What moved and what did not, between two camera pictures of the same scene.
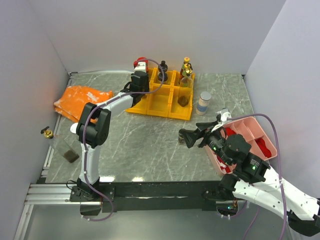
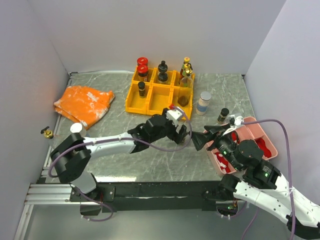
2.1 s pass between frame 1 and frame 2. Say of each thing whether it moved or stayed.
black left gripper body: moved
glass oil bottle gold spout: stayed
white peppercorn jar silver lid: stayed
